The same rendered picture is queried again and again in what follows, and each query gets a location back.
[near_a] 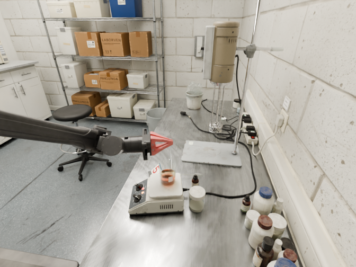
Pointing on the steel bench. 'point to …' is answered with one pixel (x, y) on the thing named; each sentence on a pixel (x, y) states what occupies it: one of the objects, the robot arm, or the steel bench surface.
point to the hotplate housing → (158, 204)
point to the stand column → (247, 76)
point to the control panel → (139, 194)
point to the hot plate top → (154, 186)
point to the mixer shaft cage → (216, 113)
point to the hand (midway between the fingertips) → (170, 142)
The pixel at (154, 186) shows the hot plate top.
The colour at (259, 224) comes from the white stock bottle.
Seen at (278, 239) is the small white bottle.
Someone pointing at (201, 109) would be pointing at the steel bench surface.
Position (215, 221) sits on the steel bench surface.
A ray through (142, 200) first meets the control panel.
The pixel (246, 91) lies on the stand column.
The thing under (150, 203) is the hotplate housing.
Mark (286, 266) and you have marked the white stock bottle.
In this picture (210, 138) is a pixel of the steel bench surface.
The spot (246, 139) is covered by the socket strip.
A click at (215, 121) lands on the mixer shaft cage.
